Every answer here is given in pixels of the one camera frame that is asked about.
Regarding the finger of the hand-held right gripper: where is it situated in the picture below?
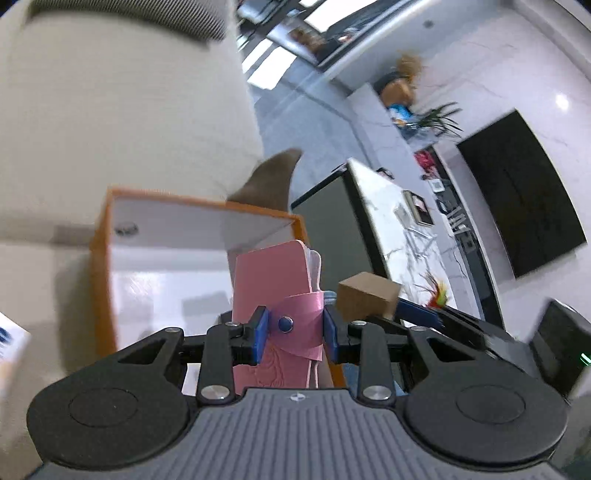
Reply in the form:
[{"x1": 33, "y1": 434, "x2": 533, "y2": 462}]
[
  {"x1": 396, "y1": 298, "x2": 511, "y2": 344},
  {"x1": 365, "y1": 315, "x2": 411, "y2": 334}
]

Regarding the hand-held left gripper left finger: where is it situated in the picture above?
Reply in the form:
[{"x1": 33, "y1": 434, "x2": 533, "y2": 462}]
[{"x1": 117, "y1": 305, "x2": 271, "y2": 408}]

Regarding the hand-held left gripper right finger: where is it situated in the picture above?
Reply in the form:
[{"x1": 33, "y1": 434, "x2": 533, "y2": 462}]
[{"x1": 322, "y1": 305, "x2": 482, "y2": 408}]

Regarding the small cardboard box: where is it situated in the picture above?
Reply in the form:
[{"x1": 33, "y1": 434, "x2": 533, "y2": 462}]
[{"x1": 337, "y1": 271, "x2": 402, "y2": 321}]

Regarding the pink notebook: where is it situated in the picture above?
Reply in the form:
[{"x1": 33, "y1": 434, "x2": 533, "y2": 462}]
[{"x1": 230, "y1": 239, "x2": 327, "y2": 391}]

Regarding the orange storage box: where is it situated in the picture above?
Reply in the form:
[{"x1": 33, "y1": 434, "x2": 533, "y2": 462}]
[{"x1": 89, "y1": 186, "x2": 348, "y2": 394}]

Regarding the red yellow feather toy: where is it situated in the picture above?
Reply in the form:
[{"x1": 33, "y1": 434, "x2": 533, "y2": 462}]
[{"x1": 414, "y1": 271, "x2": 452, "y2": 308}]

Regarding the white marble coffee table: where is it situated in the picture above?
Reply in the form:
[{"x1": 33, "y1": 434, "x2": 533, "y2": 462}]
[{"x1": 290, "y1": 158, "x2": 468, "y2": 320}]

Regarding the black television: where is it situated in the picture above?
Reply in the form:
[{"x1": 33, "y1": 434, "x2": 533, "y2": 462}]
[{"x1": 456, "y1": 109, "x2": 588, "y2": 280}]

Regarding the green potted plant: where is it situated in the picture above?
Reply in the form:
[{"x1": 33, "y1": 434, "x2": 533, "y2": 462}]
[{"x1": 414, "y1": 102, "x2": 464, "y2": 138}]

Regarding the blue printed box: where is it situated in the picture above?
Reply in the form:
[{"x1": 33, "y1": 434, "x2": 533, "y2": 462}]
[{"x1": 387, "y1": 104, "x2": 415, "y2": 126}]

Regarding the white television cabinet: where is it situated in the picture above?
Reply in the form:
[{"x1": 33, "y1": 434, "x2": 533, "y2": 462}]
[{"x1": 345, "y1": 82, "x2": 509, "y2": 329}]

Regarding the orange brown figurine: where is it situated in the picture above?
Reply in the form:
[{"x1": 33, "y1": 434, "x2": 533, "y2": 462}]
[{"x1": 379, "y1": 52, "x2": 426, "y2": 108}]

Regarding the white blue printed packet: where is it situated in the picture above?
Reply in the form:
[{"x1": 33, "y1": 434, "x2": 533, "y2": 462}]
[{"x1": 0, "y1": 311, "x2": 33, "y2": 403}]

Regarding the beige sofa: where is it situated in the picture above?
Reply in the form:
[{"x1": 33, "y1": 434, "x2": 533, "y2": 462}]
[{"x1": 0, "y1": 0, "x2": 265, "y2": 462}]

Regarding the glass balcony door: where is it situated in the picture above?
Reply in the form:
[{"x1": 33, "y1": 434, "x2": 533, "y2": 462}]
[{"x1": 237, "y1": 0, "x2": 403, "y2": 92}]

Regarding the grey striped sofa cushion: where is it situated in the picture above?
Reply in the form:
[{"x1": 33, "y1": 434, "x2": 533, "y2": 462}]
[{"x1": 27, "y1": 0, "x2": 230, "y2": 43}]

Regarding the dark photo frame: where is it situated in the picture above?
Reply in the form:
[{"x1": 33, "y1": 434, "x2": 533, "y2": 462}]
[{"x1": 403, "y1": 189, "x2": 435, "y2": 228}]

